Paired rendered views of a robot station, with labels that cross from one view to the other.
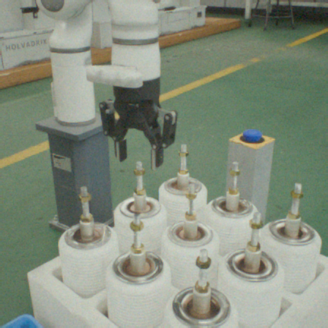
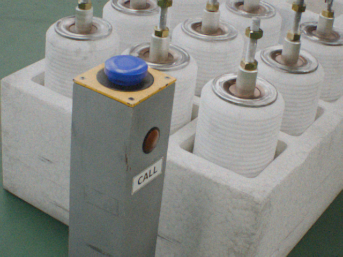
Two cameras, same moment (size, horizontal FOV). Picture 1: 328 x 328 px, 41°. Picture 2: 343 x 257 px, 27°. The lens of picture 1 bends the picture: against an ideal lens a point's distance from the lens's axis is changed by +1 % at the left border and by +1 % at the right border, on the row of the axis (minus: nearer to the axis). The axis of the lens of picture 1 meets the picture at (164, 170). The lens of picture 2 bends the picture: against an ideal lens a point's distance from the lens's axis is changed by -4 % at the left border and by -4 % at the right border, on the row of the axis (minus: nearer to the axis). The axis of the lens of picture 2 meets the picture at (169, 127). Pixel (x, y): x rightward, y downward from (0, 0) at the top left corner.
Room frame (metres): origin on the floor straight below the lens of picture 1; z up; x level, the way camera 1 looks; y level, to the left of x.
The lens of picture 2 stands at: (1.45, -0.27, 0.62)
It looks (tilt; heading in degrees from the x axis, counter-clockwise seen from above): 31 degrees down; 167
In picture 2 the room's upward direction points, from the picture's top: 7 degrees clockwise
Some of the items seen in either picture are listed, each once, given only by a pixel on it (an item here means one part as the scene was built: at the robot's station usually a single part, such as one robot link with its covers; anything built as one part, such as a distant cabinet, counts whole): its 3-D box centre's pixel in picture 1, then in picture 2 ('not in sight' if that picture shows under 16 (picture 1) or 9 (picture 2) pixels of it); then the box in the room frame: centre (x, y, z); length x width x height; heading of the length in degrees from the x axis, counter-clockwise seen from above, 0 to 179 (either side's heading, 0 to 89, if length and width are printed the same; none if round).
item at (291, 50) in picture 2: (140, 201); (291, 51); (0.68, 0.04, 0.26); 0.02 x 0.02 x 0.03
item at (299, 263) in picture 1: (284, 276); (79, 90); (0.60, -0.21, 0.16); 0.10 x 0.10 x 0.18
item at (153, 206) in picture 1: (140, 207); (289, 60); (0.68, 0.04, 0.25); 0.08 x 0.08 x 0.01
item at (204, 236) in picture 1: (189, 233); (209, 30); (0.59, -0.04, 0.25); 0.08 x 0.08 x 0.01
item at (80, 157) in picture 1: (82, 174); not in sight; (1.02, 0.22, 0.15); 0.15 x 0.15 x 0.30; 55
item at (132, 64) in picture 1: (129, 57); not in sight; (0.66, 0.05, 0.52); 0.11 x 0.09 x 0.06; 151
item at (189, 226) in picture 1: (190, 227); (210, 21); (0.59, -0.04, 0.26); 0.02 x 0.02 x 0.03
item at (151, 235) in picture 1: (141, 249); (277, 122); (0.68, 0.04, 0.16); 0.10 x 0.10 x 0.18
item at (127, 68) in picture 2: (252, 136); (125, 73); (0.86, -0.19, 0.32); 0.04 x 0.04 x 0.02
